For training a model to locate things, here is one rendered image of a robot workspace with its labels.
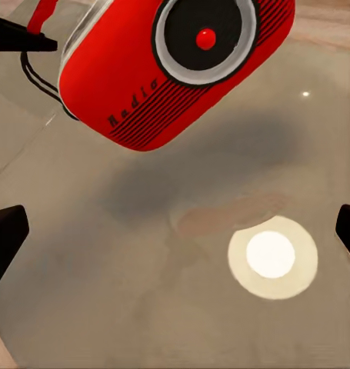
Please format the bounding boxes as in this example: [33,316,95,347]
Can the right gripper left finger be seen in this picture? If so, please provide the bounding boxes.
[0,204,29,280]

